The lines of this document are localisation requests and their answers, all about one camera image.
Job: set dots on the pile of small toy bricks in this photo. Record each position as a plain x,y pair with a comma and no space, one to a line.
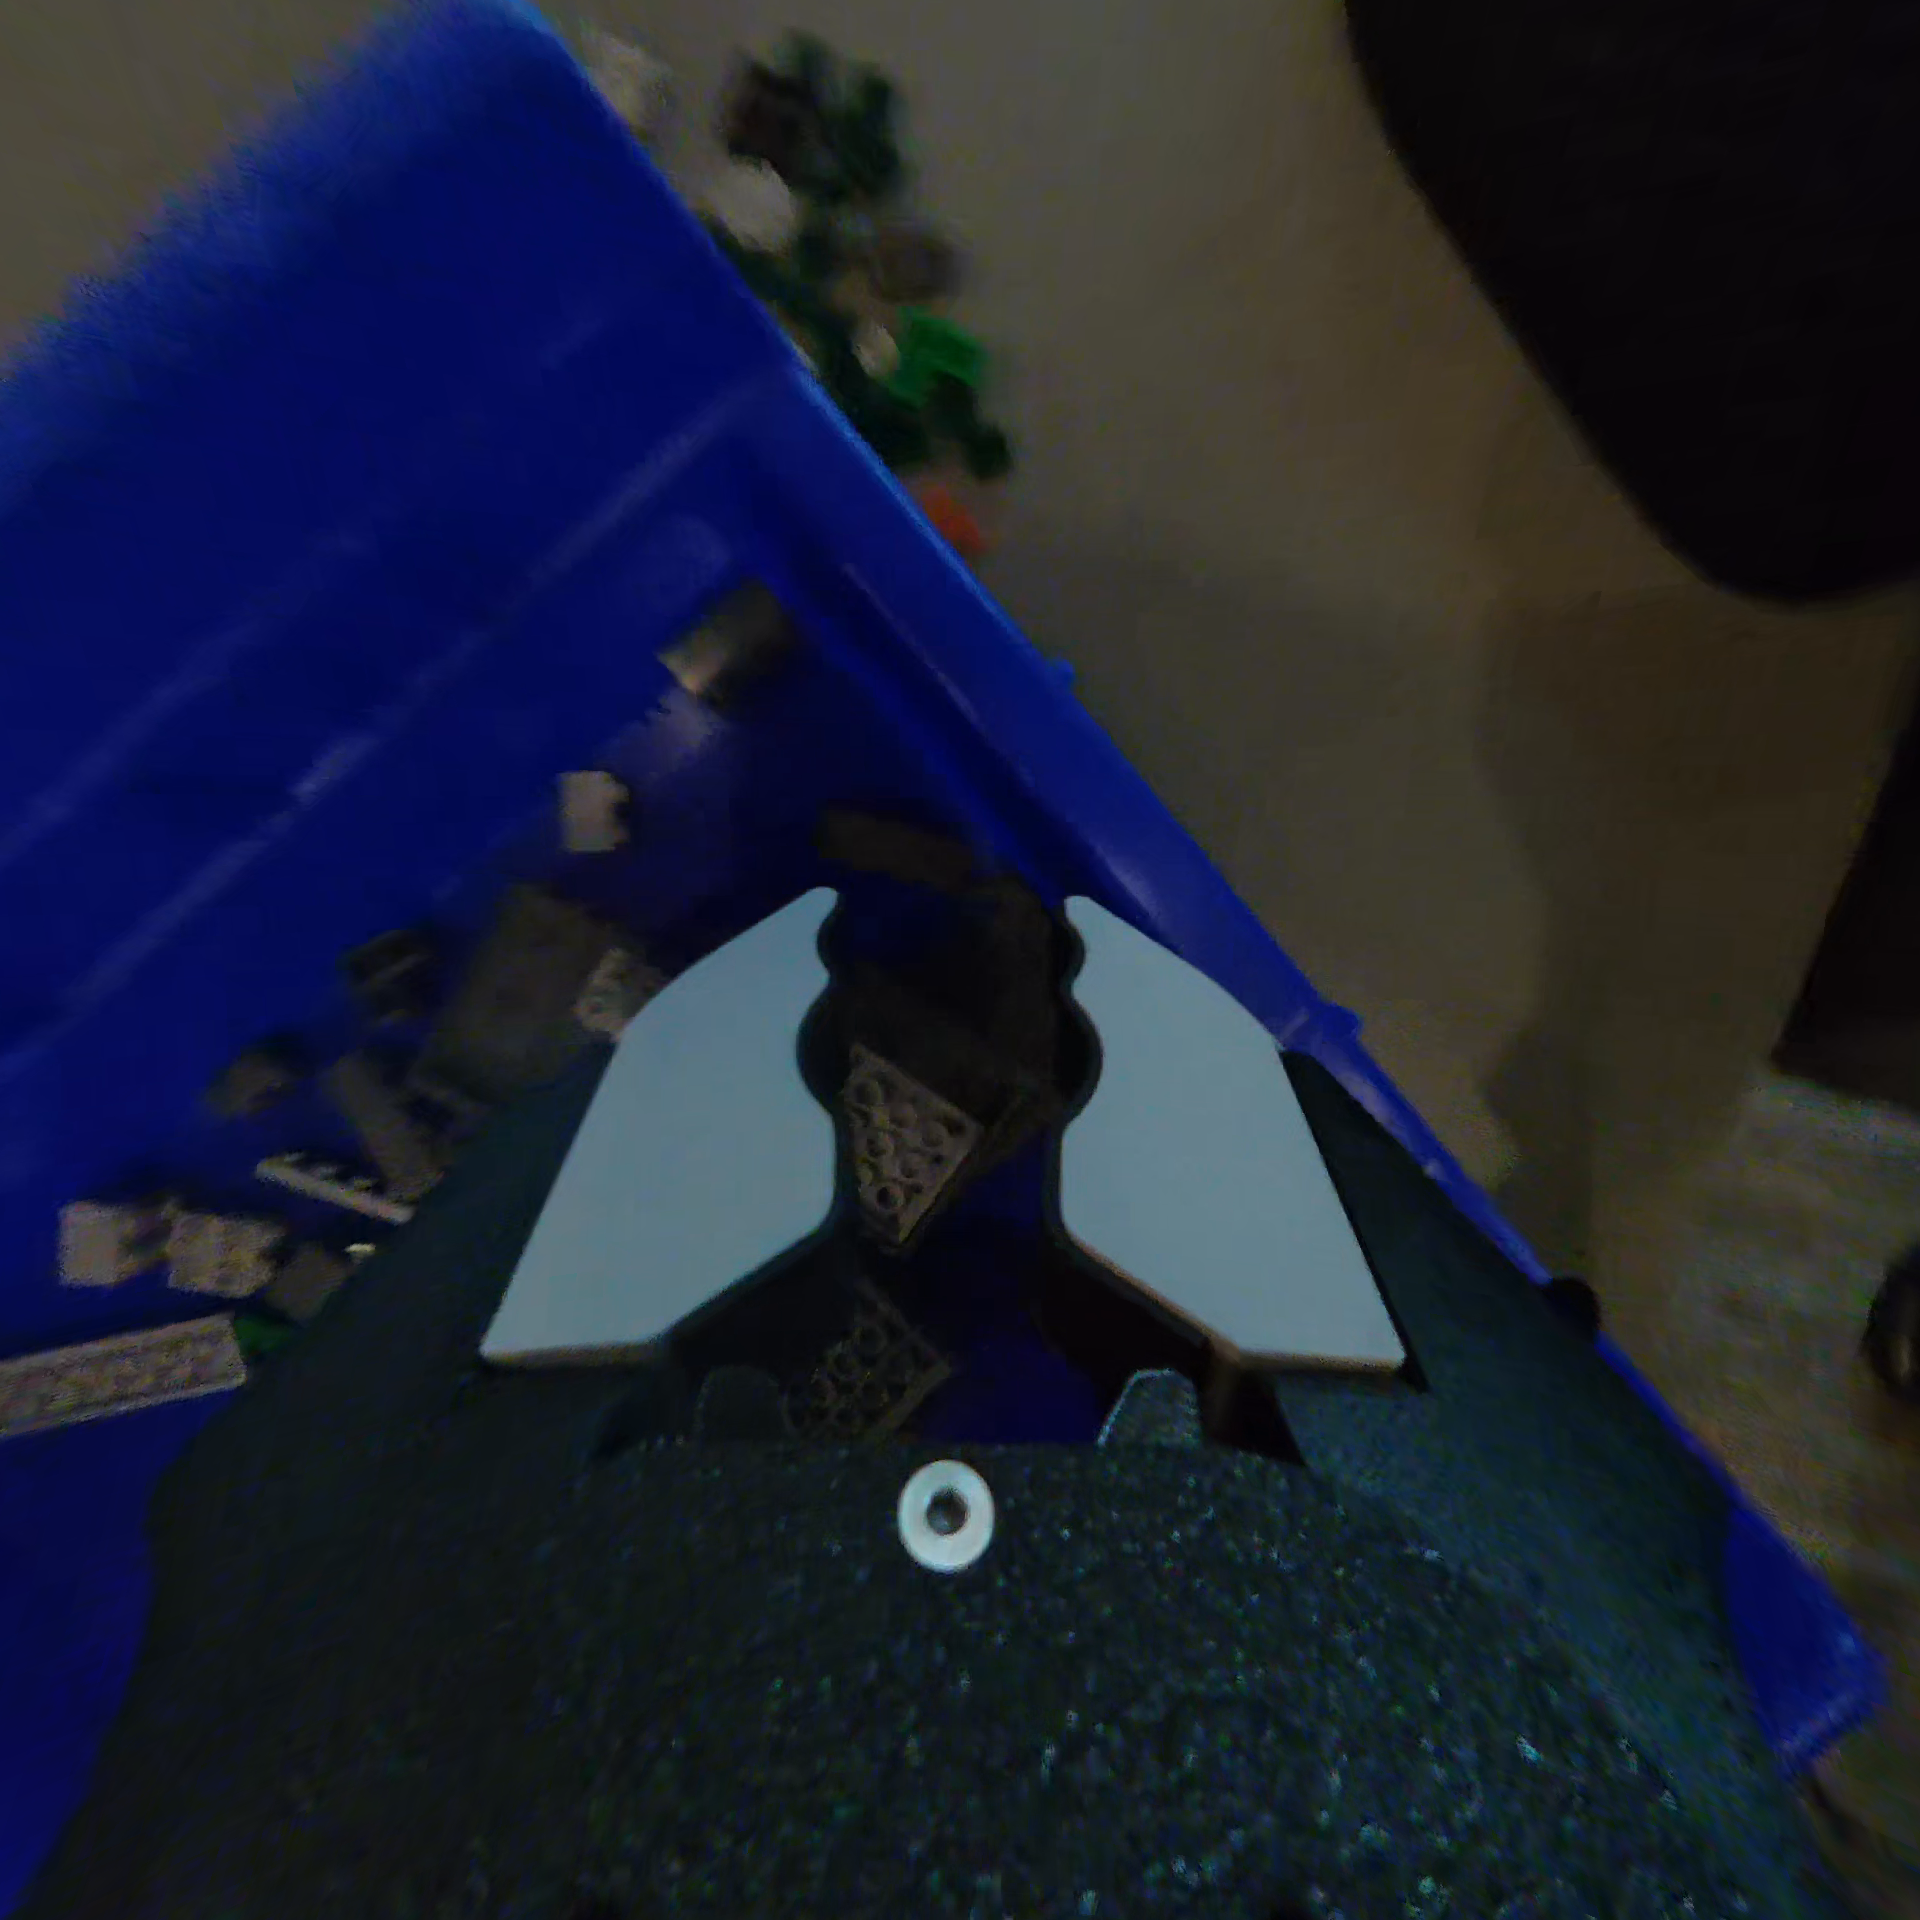
929,355

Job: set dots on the grey desk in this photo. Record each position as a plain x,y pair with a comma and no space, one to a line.
1276,675

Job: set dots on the black textured pad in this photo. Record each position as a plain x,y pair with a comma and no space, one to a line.
1680,270

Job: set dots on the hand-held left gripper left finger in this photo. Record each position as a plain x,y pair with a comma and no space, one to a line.
658,1182

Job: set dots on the blue plastic bin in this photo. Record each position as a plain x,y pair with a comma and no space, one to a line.
375,450

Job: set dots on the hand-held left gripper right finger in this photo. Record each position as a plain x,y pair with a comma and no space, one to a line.
1215,1200

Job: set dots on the heap of dark grey bricks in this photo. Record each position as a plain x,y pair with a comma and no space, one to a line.
527,973

